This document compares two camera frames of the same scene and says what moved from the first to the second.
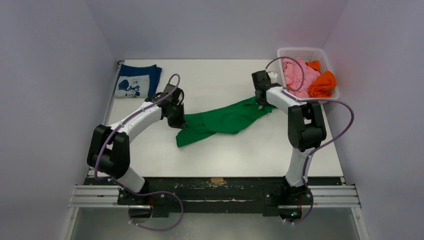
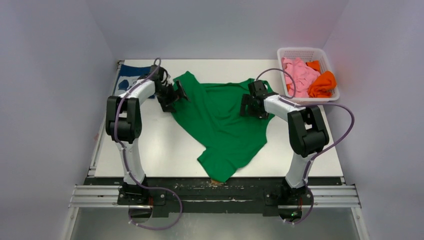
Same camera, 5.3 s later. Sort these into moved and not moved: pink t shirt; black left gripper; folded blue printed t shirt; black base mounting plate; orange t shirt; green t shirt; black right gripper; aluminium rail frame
Moved: green t shirt; black right gripper; black left gripper
Not moved: pink t shirt; folded blue printed t shirt; orange t shirt; black base mounting plate; aluminium rail frame
